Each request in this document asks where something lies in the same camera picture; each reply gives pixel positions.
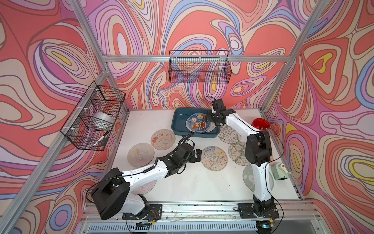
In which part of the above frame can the white blue butterfly coaster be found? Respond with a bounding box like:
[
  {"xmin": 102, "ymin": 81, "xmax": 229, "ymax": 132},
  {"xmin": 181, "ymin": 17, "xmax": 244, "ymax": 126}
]
[{"xmin": 186, "ymin": 116, "xmax": 210, "ymax": 133}]

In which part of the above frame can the blue denim bear car coaster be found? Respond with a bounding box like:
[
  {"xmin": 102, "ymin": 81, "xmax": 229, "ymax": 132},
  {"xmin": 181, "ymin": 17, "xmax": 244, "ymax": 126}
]
[{"xmin": 186, "ymin": 112, "xmax": 210, "ymax": 133}]

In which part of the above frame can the white butterfly star coaster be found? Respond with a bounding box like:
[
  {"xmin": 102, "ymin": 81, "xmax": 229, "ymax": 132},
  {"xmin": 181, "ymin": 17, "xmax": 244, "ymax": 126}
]
[{"xmin": 207, "ymin": 122, "xmax": 216, "ymax": 132}]

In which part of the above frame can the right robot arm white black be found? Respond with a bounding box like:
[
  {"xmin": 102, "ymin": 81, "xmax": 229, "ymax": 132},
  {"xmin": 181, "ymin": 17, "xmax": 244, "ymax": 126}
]
[{"xmin": 206, "ymin": 99, "xmax": 275, "ymax": 217}]

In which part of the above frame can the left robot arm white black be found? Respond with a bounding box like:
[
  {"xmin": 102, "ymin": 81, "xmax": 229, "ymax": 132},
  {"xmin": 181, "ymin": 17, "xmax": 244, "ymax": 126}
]
[{"xmin": 91, "ymin": 141, "xmax": 202, "ymax": 220}]

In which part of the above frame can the teal plastic storage box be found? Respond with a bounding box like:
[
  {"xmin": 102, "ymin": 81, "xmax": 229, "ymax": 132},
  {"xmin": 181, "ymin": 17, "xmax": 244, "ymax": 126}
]
[{"xmin": 171, "ymin": 108, "xmax": 220, "ymax": 138}]

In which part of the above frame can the white floral green coaster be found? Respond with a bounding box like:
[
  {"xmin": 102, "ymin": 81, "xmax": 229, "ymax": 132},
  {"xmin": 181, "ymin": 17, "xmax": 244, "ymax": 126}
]
[{"xmin": 218, "ymin": 125, "xmax": 241, "ymax": 144}]

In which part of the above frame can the pink checkered bear coaster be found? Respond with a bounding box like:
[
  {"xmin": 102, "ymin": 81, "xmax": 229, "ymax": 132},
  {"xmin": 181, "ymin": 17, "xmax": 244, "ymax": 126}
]
[{"xmin": 151, "ymin": 129, "xmax": 176, "ymax": 151}]

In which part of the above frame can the beige blue doodle coaster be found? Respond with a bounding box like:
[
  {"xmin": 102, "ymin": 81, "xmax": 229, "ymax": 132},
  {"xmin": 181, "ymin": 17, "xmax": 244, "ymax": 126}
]
[{"xmin": 201, "ymin": 146, "xmax": 228, "ymax": 171}]

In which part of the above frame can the white green animal coaster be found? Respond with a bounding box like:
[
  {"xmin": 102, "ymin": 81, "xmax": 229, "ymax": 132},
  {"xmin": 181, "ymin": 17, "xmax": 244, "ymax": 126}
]
[{"xmin": 228, "ymin": 141, "xmax": 249, "ymax": 166}]

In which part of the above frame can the pale pink unicorn coaster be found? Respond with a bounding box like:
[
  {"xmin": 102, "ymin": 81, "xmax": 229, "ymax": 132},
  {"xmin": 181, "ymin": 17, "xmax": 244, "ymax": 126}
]
[{"xmin": 131, "ymin": 180, "xmax": 157, "ymax": 195}]

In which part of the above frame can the red cup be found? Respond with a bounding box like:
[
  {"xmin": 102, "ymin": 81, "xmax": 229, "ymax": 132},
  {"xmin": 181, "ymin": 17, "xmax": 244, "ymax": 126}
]
[{"xmin": 251, "ymin": 118, "xmax": 270, "ymax": 131}]

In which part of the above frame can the white marker in basket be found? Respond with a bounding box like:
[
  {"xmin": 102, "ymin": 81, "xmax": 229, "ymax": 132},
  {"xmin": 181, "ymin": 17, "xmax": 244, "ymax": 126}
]
[{"xmin": 93, "ymin": 136, "xmax": 108, "ymax": 147}]

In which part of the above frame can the pale green small device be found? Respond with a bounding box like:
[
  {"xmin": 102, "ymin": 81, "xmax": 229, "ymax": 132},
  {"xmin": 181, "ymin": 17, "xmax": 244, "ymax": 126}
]
[{"xmin": 271, "ymin": 163, "xmax": 289, "ymax": 180}]

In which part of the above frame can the white roll in basket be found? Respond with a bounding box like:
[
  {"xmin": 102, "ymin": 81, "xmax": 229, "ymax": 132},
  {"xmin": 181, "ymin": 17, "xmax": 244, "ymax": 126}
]
[{"xmin": 91, "ymin": 112, "xmax": 115, "ymax": 131}]

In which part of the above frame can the black wire basket back wall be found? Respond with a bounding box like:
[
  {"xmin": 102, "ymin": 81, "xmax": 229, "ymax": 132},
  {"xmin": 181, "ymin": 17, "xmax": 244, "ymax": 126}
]
[{"xmin": 168, "ymin": 49, "xmax": 232, "ymax": 84}]

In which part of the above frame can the black wire basket wall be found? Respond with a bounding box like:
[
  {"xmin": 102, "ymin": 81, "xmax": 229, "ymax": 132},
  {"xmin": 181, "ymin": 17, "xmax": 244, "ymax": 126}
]
[
  {"xmin": 168, "ymin": 49, "xmax": 232, "ymax": 84},
  {"xmin": 60, "ymin": 82, "xmax": 126, "ymax": 151}
]

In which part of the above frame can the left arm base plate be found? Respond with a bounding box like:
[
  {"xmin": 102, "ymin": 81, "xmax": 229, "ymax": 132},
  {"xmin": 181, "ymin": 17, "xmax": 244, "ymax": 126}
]
[{"xmin": 122, "ymin": 204, "xmax": 163, "ymax": 221}]

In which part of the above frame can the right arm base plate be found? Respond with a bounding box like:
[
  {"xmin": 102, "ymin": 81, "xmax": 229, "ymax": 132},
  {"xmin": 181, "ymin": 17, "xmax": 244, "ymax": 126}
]
[{"xmin": 237, "ymin": 203, "xmax": 280, "ymax": 220}]

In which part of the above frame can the black wire basket left wall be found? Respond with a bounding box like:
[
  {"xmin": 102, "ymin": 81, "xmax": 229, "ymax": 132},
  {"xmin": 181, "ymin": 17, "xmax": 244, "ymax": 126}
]
[{"xmin": 60, "ymin": 82, "xmax": 126, "ymax": 151}]

